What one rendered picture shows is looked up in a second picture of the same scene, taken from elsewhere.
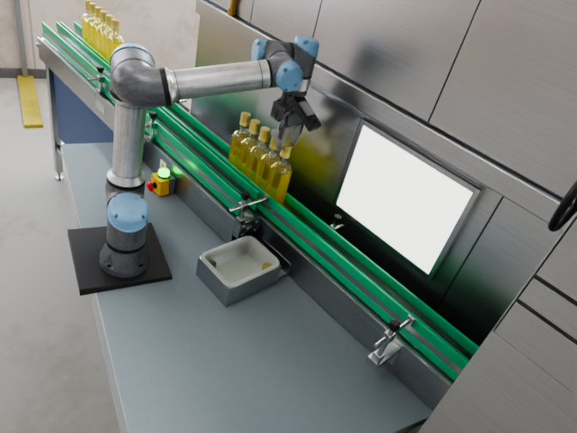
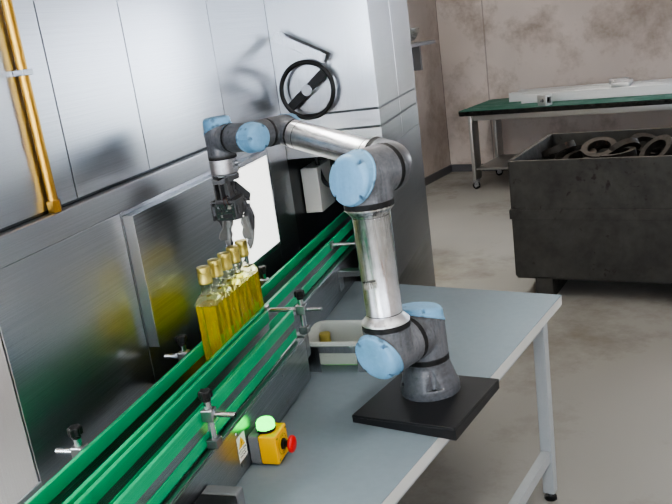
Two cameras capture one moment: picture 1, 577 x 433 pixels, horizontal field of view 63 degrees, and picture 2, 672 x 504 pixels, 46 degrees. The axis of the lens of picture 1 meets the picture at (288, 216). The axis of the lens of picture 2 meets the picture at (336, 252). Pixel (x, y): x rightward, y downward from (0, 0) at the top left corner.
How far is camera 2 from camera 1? 284 cm
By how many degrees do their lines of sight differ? 97
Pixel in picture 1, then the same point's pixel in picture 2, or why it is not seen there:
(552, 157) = (263, 101)
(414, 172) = (247, 178)
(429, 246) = (271, 220)
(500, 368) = not seen: hidden behind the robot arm
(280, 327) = not seen: hidden behind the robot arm
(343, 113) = (206, 186)
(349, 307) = (324, 291)
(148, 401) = (512, 326)
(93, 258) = (458, 397)
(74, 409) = not seen: outside the picture
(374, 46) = (185, 109)
